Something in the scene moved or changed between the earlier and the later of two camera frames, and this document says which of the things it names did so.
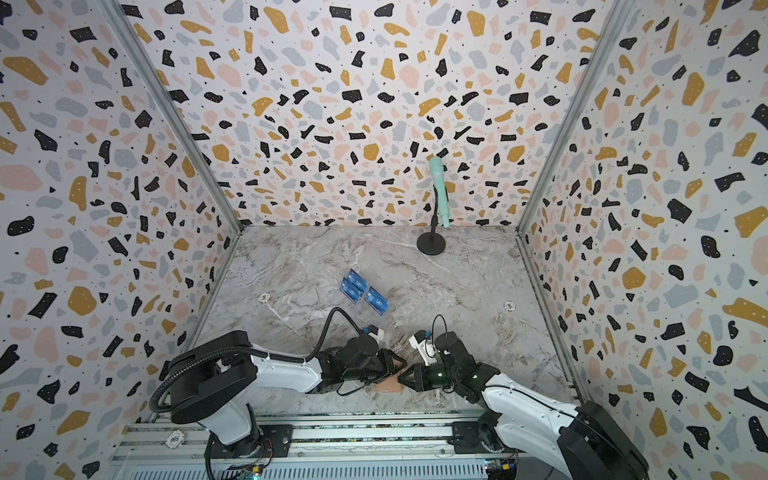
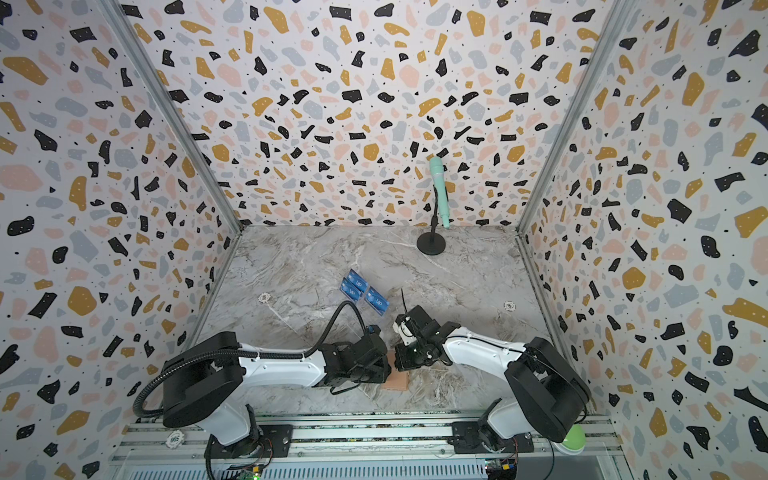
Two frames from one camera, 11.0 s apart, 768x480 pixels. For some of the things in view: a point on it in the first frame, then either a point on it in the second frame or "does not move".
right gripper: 424,376 to 405,354
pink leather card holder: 390,384 does not move
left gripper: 387,357 does not move
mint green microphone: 439,175 does not move
